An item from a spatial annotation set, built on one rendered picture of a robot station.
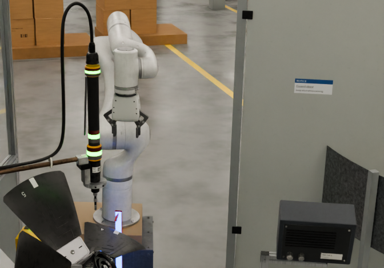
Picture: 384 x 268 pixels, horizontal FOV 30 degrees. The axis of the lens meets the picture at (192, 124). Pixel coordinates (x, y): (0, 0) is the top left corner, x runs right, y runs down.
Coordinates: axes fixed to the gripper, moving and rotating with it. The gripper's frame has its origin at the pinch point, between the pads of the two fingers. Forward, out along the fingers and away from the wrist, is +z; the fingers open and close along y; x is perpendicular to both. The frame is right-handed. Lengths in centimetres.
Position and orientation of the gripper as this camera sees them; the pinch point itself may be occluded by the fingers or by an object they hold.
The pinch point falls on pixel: (126, 133)
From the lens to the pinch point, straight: 264.1
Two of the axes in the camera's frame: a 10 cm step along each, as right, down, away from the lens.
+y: -9.9, -0.6, 0.9
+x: -1.0, 3.2, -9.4
